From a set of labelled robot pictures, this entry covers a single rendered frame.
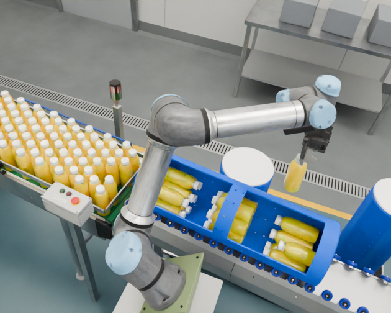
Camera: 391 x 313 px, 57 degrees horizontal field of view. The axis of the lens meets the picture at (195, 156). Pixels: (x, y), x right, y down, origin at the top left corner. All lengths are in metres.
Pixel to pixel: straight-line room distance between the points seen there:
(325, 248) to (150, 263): 0.71
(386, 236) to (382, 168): 1.84
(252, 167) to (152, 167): 0.92
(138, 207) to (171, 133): 0.31
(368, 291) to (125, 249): 1.16
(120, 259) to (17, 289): 1.77
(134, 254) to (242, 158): 1.04
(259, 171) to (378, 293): 0.76
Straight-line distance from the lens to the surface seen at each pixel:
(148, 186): 1.11
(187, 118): 0.92
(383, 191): 2.09
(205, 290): 1.37
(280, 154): 3.56
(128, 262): 1.07
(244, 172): 1.87
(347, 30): 3.76
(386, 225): 2.06
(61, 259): 2.80
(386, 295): 1.88
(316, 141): 1.29
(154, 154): 1.07
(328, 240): 1.51
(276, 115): 0.98
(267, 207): 1.73
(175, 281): 1.15
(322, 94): 1.17
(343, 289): 1.80
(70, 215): 1.67
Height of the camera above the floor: 2.40
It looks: 46 degrees down
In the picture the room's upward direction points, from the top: 7 degrees clockwise
